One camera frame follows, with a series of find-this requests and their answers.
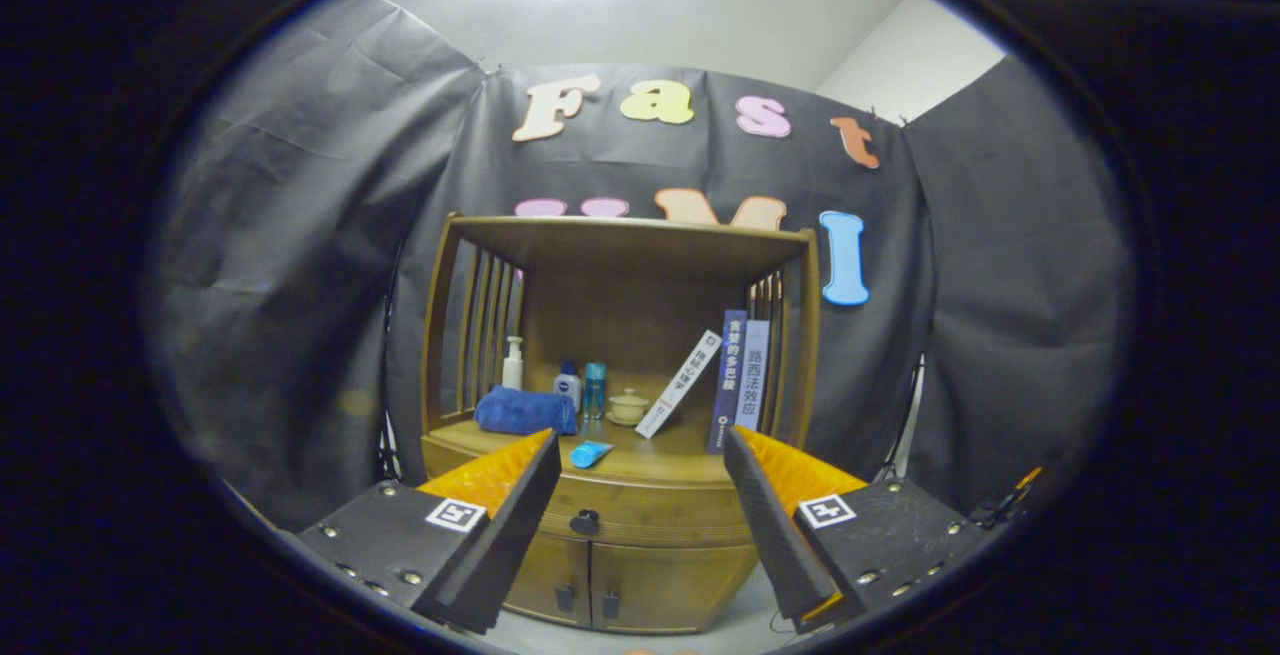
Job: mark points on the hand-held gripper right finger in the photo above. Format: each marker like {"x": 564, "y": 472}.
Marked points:
{"x": 775, "y": 535}

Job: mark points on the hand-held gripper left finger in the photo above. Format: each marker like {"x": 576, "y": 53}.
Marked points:
{"x": 510, "y": 535}

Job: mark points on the blue and white tube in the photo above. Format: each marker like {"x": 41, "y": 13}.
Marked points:
{"x": 590, "y": 454}

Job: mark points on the wooden drawer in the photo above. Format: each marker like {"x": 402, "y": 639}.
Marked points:
{"x": 650, "y": 510}

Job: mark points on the wooden cabinet door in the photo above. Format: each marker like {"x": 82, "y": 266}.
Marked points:
{"x": 670, "y": 585}
{"x": 550, "y": 575}

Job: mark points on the wooden countertop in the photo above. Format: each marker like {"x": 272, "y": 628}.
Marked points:
{"x": 660, "y": 460}

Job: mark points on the wooden cabinet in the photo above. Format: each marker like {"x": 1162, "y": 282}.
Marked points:
{"x": 620, "y": 245}

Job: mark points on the blue folded towel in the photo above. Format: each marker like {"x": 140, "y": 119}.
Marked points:
{"x": 525, "y": 411}

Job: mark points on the white bottle with blue cap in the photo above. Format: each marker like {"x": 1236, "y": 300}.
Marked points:
{"x": 568, "y": 390}

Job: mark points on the dark blue book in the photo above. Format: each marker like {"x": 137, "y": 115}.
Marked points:
{"x": 727, "y": 385}

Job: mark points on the light purple book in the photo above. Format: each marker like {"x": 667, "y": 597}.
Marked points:
{"x": 752, "y": 375}

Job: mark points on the white pump bottle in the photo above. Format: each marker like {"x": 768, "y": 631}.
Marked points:
{"x": 513, "y": 373}

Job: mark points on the clear blue bottle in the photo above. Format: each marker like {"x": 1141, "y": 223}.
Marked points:
{"x": 595, "y": 390}

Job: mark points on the beige lidded teacup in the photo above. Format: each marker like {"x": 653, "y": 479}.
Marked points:
{"x": 628, "y": 408}

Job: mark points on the white book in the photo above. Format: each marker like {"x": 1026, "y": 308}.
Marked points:
{"x": 680, "y": 383}

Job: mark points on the orange and black tool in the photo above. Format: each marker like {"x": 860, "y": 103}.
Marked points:
{"x": 1015, "y": 495}

